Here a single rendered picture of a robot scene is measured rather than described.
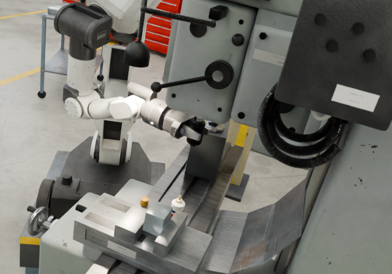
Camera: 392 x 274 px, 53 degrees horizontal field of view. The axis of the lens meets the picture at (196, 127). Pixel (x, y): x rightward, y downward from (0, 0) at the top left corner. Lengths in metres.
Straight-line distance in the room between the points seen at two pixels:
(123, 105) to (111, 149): 0.75
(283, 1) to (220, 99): 0.29
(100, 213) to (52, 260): 0.41
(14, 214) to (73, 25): 1.67
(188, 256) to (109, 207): 0.27
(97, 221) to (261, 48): 0.62
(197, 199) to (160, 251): 0.39
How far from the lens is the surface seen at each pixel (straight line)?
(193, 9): 1.00
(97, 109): 1.40
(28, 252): 2.07
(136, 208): 1.11
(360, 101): 0.72
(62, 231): 1.50
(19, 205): 2.83
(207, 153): 1.44
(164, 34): 6.14
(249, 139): 3.06
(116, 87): 1.78
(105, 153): 2.03
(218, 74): 0.98
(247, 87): 0.99
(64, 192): 1.94
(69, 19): 1.36
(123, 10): 1.35
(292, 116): 1.00
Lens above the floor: 1.75
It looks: 25 degrees down
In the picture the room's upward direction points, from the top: 12 degrees clockwise
